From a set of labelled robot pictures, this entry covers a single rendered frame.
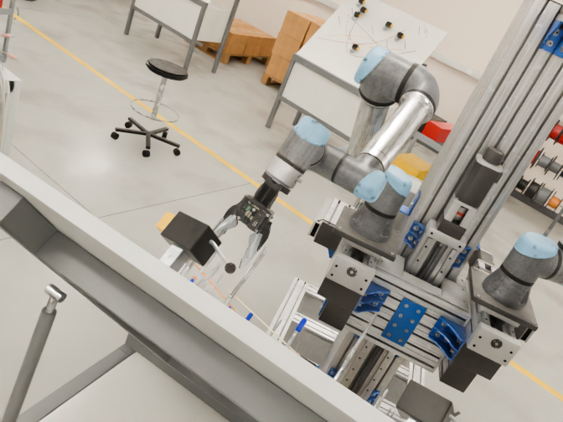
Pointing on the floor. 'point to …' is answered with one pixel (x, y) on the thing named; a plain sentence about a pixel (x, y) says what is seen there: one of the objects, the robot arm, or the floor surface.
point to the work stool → (167, 69)
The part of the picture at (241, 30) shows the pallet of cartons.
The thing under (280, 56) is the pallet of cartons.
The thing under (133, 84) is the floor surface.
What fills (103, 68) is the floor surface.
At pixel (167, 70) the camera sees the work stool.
